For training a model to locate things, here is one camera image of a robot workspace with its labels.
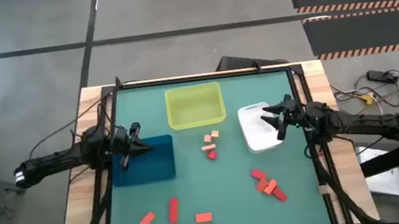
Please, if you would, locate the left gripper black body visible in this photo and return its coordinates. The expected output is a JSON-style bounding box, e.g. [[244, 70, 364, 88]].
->
[[109, 120, 147, 173]]

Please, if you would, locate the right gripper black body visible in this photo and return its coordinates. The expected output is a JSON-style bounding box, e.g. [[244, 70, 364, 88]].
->
[[272, 91, 313, 142]]

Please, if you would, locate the light salmon wooden block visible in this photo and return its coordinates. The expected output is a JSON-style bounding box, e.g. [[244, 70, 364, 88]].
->
[[261, 178, 280, 196]]

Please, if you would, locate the orange rectangular wooden block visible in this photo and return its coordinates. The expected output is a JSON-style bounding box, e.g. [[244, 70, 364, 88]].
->
[[138, 211, 157, 224], [255, 178, 269, 193], [195, 211, 213, 224]]

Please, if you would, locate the natural wood plank block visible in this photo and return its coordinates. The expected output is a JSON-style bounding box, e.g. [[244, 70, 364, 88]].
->
[[200, 142, 217, 153]]

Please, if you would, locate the blue plastic bin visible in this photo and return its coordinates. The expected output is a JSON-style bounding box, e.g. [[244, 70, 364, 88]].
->
[[107, 133, 178, 189]]

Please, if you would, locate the white plastic bin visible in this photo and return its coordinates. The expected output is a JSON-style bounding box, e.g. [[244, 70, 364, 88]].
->
[[237, 99, 285, 155]]

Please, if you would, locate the black flat monitor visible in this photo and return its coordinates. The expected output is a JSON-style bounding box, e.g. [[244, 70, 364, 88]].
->
[[214, 49, 290, 73]]

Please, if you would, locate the yellow-green translucent plastic bin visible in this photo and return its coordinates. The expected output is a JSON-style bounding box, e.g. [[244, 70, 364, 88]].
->
[[163, 80, 229, 132]]

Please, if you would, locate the black power strip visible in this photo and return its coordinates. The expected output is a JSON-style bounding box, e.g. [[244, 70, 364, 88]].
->
[[367, 67, 399, 86]]

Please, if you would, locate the black bar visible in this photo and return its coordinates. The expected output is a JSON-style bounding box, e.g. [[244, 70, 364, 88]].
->
[[357, 142, 399, 180]]

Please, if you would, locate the white paper sheet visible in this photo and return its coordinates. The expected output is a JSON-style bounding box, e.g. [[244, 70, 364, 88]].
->
[[356, 142, 399, 201]]

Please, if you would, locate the black metal table frame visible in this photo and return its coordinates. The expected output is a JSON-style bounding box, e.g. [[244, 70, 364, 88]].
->
[[43, 47, 383, 224]]

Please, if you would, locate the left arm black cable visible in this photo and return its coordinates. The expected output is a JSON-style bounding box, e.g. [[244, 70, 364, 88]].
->
[[20, 75, 133, 161]]

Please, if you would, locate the black floor power cable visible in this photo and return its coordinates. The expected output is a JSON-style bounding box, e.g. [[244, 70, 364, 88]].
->
[[330, 69, 399, 113]]

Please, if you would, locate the yellow cable connector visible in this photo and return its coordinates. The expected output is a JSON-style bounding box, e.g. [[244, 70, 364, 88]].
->
[[361, 93, 375, 107]]

